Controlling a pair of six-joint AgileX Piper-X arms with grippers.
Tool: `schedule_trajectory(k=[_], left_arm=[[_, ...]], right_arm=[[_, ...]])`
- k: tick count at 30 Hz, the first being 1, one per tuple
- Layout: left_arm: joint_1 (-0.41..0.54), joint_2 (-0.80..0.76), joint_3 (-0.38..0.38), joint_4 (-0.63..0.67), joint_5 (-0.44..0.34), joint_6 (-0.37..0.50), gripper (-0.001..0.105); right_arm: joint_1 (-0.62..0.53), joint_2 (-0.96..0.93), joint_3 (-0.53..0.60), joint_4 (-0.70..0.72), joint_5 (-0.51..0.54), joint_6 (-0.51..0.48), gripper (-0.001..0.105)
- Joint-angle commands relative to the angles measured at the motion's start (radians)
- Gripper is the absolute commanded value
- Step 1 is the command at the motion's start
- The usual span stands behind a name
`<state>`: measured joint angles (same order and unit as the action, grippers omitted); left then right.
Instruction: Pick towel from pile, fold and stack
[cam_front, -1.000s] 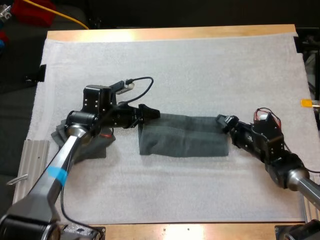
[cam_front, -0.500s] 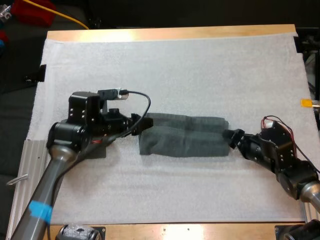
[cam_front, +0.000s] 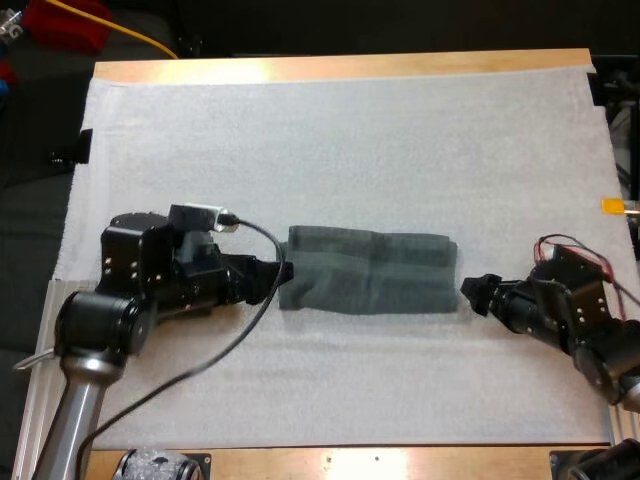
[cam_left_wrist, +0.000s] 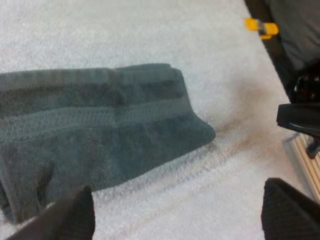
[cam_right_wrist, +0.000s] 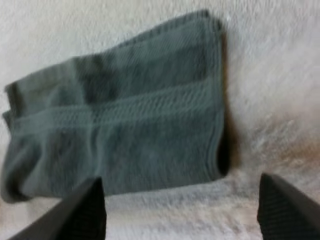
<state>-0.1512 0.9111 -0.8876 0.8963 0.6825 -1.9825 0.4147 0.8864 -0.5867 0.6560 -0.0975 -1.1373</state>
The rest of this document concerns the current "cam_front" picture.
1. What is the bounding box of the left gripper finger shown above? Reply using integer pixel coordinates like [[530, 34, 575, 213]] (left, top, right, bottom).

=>
[[245, 257, 295, 306]]

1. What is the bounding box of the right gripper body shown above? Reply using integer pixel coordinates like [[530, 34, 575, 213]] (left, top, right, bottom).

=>
[[487, 279, 571, 344]]

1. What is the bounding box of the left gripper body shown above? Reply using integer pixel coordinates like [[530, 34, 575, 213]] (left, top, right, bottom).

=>
[[171, 230, 261, 310]]

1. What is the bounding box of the dark table edge clamp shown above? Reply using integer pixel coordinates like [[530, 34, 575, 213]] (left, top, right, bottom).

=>
[[586, 72, 607, 109], [76, 128, 95, 165]]

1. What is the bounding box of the dark grey-green towel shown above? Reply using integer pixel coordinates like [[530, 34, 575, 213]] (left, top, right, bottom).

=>
[[277, 224, 460, 316]]

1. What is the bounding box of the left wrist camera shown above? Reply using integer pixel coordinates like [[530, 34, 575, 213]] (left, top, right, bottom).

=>
[[168, 201, 232, 235]]

